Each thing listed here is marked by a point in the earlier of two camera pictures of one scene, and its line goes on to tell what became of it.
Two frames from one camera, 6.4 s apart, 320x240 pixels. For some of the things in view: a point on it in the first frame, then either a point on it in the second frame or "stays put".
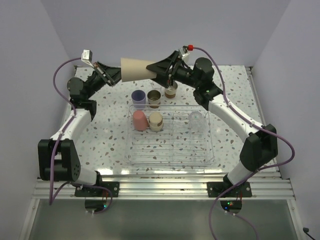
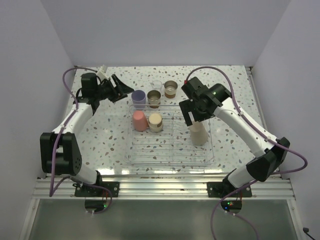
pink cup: (139, 120) stays put
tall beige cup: (133, 69) → (198, 134)
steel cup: (156, 124) stays put
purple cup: (138, 97) stays put
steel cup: (154, 98) stays put
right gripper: (163, 67) → (187, 106)
